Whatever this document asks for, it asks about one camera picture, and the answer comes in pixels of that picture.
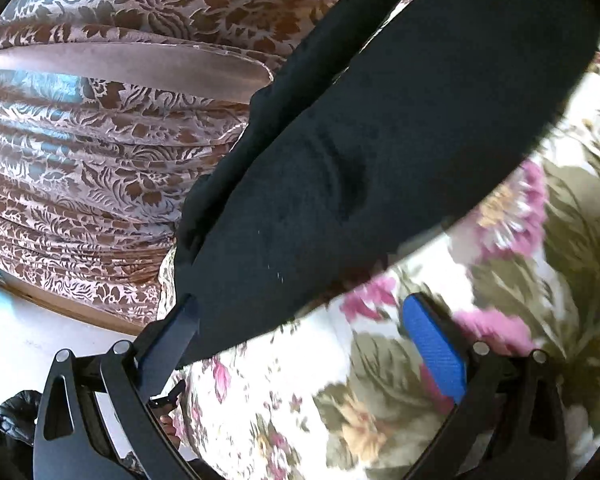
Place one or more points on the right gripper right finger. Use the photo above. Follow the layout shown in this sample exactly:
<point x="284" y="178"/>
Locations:
<point x="507" y="420"/>

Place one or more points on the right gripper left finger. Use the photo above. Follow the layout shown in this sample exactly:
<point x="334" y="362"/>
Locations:
<point x="71" y="440"/>

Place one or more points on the black pants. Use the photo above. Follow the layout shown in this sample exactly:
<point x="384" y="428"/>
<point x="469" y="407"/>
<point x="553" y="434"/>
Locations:
<point x="381" y="127"/>

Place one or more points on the person's left hand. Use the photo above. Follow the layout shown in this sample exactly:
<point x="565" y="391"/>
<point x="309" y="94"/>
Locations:
<point x="167" y="425"/>

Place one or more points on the floral bed sheet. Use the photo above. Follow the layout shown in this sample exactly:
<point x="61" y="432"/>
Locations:
<point x="356" y="386"/>

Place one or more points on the brown patterned curtain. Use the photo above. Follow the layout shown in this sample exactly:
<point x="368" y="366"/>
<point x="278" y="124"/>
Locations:
<point x="110" y="110"/>

